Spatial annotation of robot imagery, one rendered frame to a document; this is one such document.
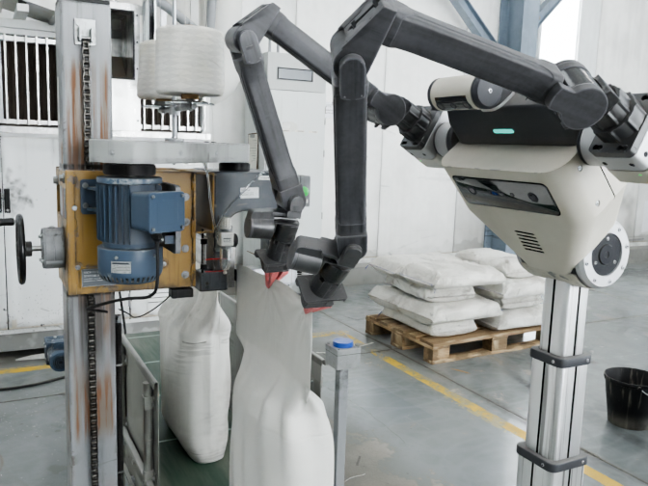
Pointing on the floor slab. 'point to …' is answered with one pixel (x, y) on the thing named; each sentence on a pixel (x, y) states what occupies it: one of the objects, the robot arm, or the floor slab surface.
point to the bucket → (627, 397)
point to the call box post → (339, 424)
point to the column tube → (71, 148)
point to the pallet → (407, 338)
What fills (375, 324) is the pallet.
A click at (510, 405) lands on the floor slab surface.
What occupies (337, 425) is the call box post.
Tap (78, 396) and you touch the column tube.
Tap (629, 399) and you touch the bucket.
